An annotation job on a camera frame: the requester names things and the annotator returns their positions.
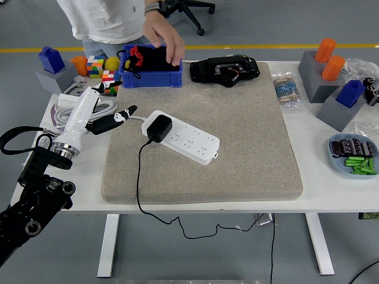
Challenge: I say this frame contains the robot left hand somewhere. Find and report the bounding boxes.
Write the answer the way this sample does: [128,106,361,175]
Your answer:
[55,80,139,149]

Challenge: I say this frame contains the person's left hand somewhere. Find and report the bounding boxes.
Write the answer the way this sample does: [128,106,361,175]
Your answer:
[143,13,186,66]

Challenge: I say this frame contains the black plug adapter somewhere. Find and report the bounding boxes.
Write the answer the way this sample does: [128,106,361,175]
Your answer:
[147,114,174,144]

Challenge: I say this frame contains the thin black adapter cord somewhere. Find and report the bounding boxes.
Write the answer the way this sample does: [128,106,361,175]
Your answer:
[135,138,273,241]

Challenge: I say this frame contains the white power strip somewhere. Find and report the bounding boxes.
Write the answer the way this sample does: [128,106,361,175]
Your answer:
[141,109,221,165]

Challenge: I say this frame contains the purple flat piece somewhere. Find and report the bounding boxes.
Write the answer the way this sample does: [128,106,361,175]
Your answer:
[50,103,65,128]

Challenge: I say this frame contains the black cloth pouch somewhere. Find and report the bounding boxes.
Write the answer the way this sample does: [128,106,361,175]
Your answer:
[139,46,181,73]

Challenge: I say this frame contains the red and black small pouch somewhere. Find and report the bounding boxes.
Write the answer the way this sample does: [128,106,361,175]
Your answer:
[121,46,145,79]

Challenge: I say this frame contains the grey single-slot stand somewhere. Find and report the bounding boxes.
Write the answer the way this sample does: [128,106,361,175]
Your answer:
[315,85,368,133]
[34,60,79,95]

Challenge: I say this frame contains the multicolour puzzle cube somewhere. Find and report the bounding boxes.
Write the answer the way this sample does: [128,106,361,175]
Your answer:
[101,70,121,97]
[85,55,107,79]

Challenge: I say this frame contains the orange plastic cone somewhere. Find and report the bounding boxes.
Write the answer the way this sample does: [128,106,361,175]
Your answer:
[69,56,89,77]

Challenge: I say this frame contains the blue plastic bin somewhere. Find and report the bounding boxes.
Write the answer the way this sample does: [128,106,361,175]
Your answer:
[118,44,184,89]

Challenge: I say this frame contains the black machine housing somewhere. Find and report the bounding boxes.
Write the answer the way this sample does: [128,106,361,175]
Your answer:
[189,54,261,88]

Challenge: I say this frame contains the yellow ball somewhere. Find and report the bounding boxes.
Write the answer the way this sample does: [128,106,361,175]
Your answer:
[105,56,121,71]

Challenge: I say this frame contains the blue house-shaped block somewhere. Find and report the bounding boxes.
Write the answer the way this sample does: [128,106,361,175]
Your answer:
[38,46,66,74]
[335,79,367,109]

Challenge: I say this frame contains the person's torso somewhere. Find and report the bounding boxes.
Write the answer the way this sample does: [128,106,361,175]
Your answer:
[56,0,152,59]

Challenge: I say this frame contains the clear bag of resistors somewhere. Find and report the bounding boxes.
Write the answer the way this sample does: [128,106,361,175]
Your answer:
[271,72,306,109]

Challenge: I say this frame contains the white table leg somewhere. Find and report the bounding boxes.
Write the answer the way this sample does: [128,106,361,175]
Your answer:
[305,212,335,276]
[97,213,120,278]

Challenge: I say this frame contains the grey-brown mat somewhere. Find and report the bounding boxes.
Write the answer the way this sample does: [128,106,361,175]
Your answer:
[101,61,303,205]

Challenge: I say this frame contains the orange cylinder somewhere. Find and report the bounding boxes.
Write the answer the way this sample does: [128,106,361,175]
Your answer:
[321,55,346,82]
[314,38,338,63]

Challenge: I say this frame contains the grey two-slot stand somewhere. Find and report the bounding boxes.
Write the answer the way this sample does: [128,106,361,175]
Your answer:
[297,50,347,104]

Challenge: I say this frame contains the large clear plastic bag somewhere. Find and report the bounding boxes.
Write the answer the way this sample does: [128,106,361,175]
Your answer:
[340,57,379,86]

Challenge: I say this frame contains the light blue plate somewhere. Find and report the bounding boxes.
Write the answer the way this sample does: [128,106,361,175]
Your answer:
[327,133,379,180]

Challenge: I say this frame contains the small clear plastic bag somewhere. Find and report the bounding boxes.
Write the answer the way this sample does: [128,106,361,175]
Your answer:
[354,121,379,138]

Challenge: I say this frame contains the grey coiled power cord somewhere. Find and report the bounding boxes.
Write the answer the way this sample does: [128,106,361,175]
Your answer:
[55,83,146,130]

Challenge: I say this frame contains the black wristwatch grey strap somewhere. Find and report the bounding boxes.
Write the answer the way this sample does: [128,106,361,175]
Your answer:
[144,1,167,17]

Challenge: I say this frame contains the metal bracket under table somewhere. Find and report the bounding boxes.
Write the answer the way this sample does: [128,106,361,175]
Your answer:
[253,212,275,227]

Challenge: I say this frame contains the black hanging cable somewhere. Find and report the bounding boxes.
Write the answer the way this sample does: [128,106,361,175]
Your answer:
[268,213,277,284]

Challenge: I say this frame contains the black floor cable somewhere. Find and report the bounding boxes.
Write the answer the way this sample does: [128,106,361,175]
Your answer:
[348,259,379,284]

